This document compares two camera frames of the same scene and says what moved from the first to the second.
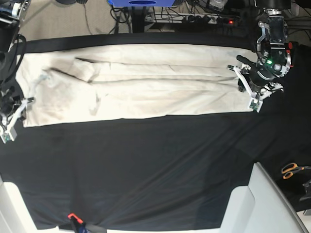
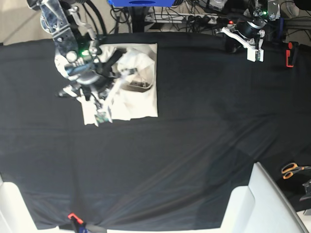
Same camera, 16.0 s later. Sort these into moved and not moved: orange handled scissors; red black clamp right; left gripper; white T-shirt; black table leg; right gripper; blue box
Moved: white T-shirt; right gripper; left gripper
Not moved: orange handled scissors; black table leg; red black clamp right; blue box
